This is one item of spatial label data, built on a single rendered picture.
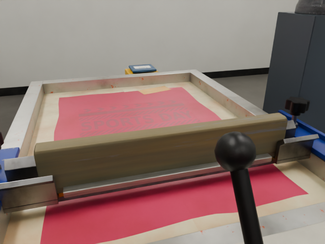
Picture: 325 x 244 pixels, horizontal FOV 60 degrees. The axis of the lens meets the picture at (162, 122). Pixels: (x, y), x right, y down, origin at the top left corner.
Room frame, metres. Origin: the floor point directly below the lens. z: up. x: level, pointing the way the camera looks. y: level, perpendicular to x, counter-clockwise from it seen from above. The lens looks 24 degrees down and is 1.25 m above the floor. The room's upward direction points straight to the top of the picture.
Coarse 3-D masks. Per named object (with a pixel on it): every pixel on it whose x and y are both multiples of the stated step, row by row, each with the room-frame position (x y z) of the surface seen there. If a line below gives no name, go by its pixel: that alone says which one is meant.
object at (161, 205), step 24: (72, 96) 0.85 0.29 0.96; (96, 96) 0.85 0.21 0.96; (120, 96) 0.85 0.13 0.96; (72, 120) 0.66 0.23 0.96; (120, 192) 0.37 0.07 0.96; (144, 192) 0.37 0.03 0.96; (168, 192) 0.37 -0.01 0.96; (48, 216) 0.32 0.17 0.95; (72, 216) 0.32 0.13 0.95; (96, 216) 0.32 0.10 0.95; (120, 216) 0.32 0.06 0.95; (144, 216) 0.32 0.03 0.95; (168, 216) 0.32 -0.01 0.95; (48, 240) 0.27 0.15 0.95; (72, 240) 0.27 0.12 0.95; (96, 240) 0.27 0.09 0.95
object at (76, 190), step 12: (264, 156) 0.42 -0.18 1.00; (180, 168) 0.38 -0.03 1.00; (192, 168) 0.38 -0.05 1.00; (204, 168) 0.38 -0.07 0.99; (216, 168) 0.39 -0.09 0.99; (108, 180) 0.35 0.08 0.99; (120, 180) 0.35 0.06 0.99; (132, 180) 0.35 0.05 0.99; (144, 180) 0.36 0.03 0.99; (156, 180) 0.36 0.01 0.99; (72, 192) 0.33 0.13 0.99; (84, 192) 0.33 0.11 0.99
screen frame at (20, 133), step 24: (168, 72) 1.02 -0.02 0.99; (192, 72) 1.02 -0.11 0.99; (24, 96) 0.75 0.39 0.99; (216, 96) 0.81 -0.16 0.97; (24, 120) 0.59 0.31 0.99; (24, 144) 0.49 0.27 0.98; (312, 168) 0.43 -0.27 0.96; (0, 216) 0.29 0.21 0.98; (264, 216) 0.28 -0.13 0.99; (288, 216) 0.28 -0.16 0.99; (312, 216) 0.28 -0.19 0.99; (0, 240) 0.27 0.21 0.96; (168, 240) 0.24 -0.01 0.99; (192, 240) 0.24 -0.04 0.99; (216, 240) 0.24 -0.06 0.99; (240, 240) 0.24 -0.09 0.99
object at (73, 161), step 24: (240, 120) 0.43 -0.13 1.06; (264, 120) 0.43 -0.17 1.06; (48, 144) 0.35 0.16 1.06; (72, 144) 0.35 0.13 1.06; (96, 144) 0.35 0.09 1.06; (120, 144) 0.36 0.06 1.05; (144, 144) 0.37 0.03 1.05; (168, 144) 0.38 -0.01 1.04; (192, 144) 0.39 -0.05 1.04; (264, 144) 0.43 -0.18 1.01; (48, 168) 0.33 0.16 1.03; (72, 168) 0.34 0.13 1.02; (96, 168) 0.35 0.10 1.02; (120, 168) 0.36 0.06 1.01; (144, 168) 0.37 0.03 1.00; (168, 168) 0.38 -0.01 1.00
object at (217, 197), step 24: (144, 96) 0.85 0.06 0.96; (168, 96) 0.85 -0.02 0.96; (192, 96) 0.85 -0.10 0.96; (216, 120) 0.66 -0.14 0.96; (264, 168) 0.44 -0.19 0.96; (192, 192) 0.37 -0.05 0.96; (216, 192) 0.37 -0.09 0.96; (264, 192) 0.37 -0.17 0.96; (288, 192) 0.37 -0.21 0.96; (192, 216) 0.32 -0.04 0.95
